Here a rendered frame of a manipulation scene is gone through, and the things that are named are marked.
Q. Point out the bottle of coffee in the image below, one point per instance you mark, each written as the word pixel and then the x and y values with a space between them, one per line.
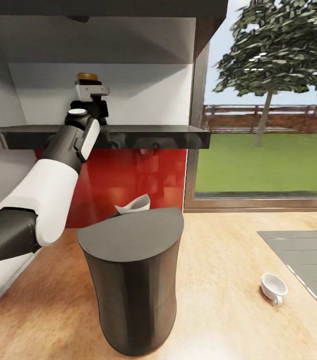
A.
pixel 84 78

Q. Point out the coffee maker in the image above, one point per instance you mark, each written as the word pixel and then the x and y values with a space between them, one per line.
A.
pixel 132 259

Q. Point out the paper coffee filter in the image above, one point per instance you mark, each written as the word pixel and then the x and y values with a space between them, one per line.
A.
pixel 141 203

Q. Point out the shelf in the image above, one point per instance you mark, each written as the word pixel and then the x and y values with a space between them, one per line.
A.
pixel 34 137
pixel 108 31

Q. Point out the coffee cup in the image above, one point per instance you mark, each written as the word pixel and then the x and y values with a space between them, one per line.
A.
pixel 274 288

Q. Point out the drop in sink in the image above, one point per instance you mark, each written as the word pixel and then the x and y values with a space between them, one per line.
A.
pixel 297 249

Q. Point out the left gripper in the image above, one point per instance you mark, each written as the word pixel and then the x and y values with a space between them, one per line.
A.
pixel 99 106

